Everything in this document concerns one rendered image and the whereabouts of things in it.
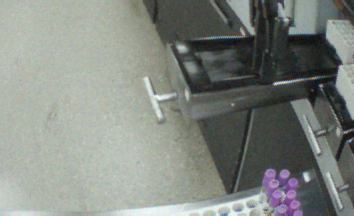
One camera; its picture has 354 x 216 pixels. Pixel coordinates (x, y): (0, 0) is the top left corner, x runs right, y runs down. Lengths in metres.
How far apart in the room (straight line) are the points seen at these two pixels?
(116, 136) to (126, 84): 0.25
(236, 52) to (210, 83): 0.11
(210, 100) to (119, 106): 1.15
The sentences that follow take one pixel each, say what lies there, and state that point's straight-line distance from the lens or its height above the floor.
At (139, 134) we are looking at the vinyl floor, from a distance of 1.99.
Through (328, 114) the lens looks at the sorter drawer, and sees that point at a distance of 0.98.
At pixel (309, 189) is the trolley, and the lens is 0.81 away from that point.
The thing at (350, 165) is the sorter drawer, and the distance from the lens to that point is 0.91.
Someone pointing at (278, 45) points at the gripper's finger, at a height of 0.92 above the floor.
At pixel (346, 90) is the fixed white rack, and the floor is 0.85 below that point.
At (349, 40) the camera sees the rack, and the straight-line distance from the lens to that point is 1.08.
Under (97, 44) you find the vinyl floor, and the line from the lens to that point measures 2.36.
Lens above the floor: 1.43
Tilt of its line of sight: 44 degrees down
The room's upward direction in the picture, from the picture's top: 4 degrees clockwise
